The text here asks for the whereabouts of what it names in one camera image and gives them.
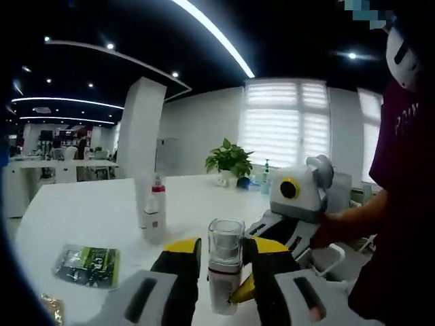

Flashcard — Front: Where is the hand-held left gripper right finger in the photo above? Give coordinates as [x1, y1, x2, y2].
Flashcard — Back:
[243, 237, 353, 326]

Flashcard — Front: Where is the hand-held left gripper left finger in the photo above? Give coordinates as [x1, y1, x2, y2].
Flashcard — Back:
[97, 236, 203, 326]

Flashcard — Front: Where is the white skincare bottle clear cap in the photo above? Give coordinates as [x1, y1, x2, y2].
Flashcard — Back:
[207, 217, 247, 316]

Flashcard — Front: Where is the tall white skincare tube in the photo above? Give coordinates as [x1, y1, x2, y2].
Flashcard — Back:
[134, 162, 161, 235]

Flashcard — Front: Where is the green silver skincare sachet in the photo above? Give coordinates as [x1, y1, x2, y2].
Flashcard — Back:
[51, 243, 122, 290]

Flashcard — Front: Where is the gold skincare sachet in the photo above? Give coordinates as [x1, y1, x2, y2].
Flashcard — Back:
[39, 293, 66, 324]

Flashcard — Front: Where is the clear pump bottle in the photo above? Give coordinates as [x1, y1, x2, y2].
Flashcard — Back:
[260, 158, 273, 195]

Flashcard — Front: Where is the person's right hand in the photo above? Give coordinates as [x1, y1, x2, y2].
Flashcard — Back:
[309, 211, 347, 251]

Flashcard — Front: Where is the white office chair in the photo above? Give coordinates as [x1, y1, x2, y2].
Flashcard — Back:
[304, 243, 347, 283]

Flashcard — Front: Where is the white plant pot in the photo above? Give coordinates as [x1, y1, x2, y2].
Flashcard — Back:
[217, 168, 236, 187]

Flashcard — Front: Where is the green potted plant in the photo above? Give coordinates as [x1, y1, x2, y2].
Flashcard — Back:
[205, 137, 256, 178]

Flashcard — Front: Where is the wide window blind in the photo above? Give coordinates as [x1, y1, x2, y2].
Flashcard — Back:
[243, 78, 332, 170]

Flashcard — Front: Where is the narrow window blind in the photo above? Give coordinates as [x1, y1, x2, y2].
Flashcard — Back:
[357, 90, 385, 185]

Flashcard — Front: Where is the long white office desk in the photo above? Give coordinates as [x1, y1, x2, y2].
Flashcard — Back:
[5, 158, 120, 219]

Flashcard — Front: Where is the white worn device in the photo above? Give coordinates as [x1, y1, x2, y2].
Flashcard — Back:
[385, 23, 421, 90]

